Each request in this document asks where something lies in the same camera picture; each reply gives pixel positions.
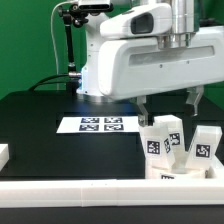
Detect white left fence piece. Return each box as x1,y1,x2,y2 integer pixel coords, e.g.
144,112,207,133
0,144,9,171

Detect white cable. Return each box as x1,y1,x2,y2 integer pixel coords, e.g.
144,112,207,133
50,0,78,91

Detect white front fence bar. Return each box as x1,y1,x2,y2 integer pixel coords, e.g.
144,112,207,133
0,179,224,208

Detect black cables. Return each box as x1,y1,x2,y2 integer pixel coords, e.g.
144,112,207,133
27,73,72,92

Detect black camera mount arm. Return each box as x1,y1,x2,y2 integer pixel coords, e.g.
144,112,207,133
58,4,88,95

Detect white marker base plate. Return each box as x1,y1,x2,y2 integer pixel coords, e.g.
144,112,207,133
57,116,139,134

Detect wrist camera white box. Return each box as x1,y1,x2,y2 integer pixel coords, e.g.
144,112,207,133
100,3,172,39

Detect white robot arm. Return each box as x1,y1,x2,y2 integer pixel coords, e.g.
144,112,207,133
78,0,224,126

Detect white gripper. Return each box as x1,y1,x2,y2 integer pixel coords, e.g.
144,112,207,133
98,26,224,127

